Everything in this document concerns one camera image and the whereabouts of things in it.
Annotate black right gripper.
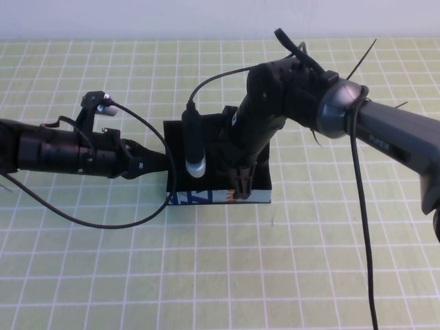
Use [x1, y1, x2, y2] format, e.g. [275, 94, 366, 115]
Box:
[219, 91, 287, 202]

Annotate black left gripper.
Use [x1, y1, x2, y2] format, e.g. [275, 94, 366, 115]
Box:
[78, 128, 171, 181]

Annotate black glasses case printed side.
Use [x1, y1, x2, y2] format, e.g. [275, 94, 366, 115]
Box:
[162, 112, 273, 206]

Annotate green white checked tablecloth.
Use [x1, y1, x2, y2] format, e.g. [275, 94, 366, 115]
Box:
[0, 38, 440, 330]

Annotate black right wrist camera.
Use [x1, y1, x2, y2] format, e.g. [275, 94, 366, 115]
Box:
[181, 108, 208, 179]

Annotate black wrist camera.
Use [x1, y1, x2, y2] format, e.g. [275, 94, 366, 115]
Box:
[181, 108, 208, 179]
[81, 89, 118, 117]

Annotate black left camera cable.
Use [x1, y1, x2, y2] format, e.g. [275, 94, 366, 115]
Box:
[0, 99, 178, 229]

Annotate black camera cable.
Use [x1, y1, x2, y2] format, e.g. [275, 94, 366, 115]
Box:
[0, 99, 178, 229]
[187, 67, 379, 330]

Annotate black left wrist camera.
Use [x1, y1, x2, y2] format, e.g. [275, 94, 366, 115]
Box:
[81, 89, 118, 117]

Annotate black right camera cable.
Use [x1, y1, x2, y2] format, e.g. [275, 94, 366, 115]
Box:
[187, 67, 379, 330]

